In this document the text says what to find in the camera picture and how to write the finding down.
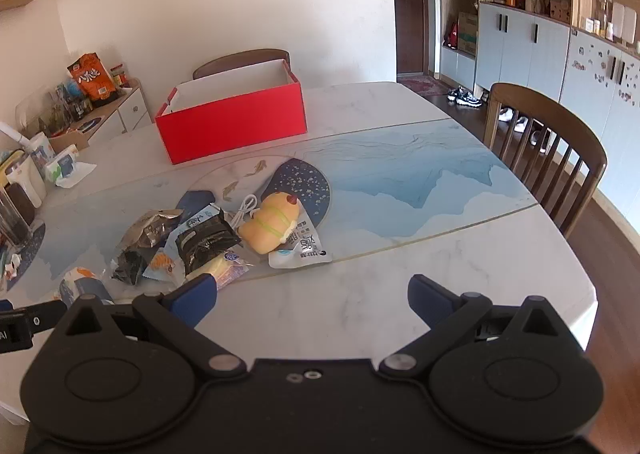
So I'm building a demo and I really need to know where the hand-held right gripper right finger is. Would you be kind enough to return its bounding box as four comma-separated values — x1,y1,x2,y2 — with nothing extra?
379,274,586,380

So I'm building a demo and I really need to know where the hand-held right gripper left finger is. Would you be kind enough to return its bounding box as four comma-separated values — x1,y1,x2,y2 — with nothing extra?
54,274,249,378

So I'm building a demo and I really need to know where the blueberry bread packet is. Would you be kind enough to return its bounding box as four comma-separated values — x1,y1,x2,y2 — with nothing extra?
185,251,251,290

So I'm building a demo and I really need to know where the blue cracker packet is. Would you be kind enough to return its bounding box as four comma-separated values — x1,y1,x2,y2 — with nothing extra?
142,229,186,281

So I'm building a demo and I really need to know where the blue white packet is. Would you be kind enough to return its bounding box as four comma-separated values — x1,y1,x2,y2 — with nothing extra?
56,268,115,306

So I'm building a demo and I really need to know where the black snack packet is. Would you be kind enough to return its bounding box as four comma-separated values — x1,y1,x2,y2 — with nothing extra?
175,209,242,277

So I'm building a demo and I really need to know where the dark snack clear packet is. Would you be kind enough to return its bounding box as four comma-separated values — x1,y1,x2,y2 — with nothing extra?
110,249,148,286

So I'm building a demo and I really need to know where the light blue carton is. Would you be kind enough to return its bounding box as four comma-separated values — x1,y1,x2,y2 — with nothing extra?
180,203,223,235

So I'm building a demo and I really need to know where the silver foil packet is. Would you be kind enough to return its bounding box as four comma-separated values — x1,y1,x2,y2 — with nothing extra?
116,209,185,255

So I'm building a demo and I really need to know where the white cable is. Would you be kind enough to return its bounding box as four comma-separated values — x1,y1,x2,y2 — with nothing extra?
227,194,261,235

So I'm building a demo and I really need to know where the yellow plush toy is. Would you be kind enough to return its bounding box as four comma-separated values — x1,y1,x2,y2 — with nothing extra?
237,191,302,253

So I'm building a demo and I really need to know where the white snack packet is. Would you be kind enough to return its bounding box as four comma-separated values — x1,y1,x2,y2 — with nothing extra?
268,214,333,269

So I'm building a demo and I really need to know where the red cardboard box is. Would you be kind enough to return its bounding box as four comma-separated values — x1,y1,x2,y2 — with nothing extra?
155,59,307,166

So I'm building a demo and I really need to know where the dark glass jar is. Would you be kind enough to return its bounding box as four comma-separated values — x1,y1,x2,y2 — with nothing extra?
0,181,37,246

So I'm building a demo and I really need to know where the white jar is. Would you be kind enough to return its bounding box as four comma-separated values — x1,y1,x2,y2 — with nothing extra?
5,149,48,210

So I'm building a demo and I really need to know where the blue printed table mat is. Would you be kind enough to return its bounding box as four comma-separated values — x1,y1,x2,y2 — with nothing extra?
30,118,541,295

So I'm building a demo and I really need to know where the white tissue pack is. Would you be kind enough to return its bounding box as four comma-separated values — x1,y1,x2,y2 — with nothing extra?
45,146,97,189

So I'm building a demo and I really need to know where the white printed mug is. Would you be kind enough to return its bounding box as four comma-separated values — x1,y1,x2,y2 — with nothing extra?
27,131,56,161

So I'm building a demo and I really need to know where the small brown box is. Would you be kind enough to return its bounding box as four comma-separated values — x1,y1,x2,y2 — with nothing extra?
50,131,91,153

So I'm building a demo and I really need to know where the white side cabinet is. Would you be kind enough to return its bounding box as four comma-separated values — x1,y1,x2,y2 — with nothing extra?
75,79,153,145

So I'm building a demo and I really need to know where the clear plastic organizer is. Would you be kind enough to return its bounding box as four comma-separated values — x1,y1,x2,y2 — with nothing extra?
15,84,94,135

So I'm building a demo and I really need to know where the wooden chair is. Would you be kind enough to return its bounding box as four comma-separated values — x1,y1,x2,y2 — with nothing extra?
192,49,292,81
484,82,608,239

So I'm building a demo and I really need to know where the patterned doormat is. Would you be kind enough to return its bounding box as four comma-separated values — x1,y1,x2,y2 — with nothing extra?
400,75,447,96

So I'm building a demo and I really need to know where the orange snack bag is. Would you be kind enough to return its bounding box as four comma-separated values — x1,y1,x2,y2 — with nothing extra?
67,52,118,102

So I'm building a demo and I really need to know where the light blue sticker cabinet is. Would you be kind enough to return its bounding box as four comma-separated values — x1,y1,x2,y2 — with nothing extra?
559,28,640,230

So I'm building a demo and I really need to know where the cardboard storage carton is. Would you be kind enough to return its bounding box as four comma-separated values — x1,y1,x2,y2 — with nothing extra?
457,11,479,58

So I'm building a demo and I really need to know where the brown door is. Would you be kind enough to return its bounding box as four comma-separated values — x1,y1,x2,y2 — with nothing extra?
390,0,439,77

